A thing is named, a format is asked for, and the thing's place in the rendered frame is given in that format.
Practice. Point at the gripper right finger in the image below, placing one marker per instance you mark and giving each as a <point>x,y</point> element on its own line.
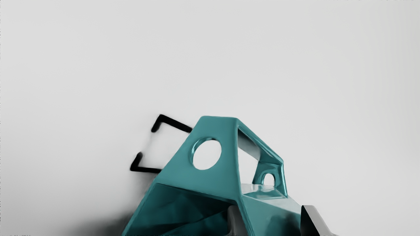
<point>314,223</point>

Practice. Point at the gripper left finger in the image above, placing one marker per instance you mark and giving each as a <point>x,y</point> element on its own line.
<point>237,223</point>

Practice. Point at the teal faceted mug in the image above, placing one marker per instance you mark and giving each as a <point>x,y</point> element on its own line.
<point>213,183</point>

